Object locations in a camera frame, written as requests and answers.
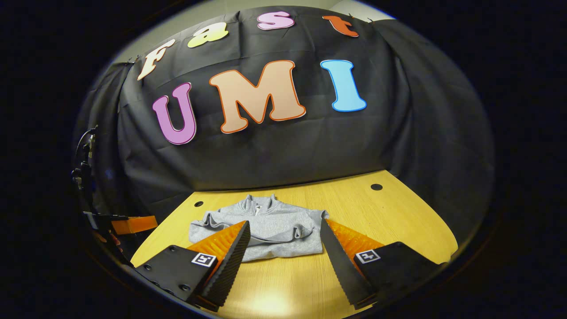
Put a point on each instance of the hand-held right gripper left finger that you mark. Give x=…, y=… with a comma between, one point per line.
x=230, y=266

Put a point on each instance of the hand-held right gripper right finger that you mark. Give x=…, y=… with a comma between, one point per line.
x=341, y=270

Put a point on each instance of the grey zip-neck sweatshirt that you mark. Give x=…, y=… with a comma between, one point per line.
x=274, y=221

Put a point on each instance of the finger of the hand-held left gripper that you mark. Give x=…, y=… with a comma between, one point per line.
x=133, y=225

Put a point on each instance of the black backdrop cloth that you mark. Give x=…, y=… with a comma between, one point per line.
x=288, y=150

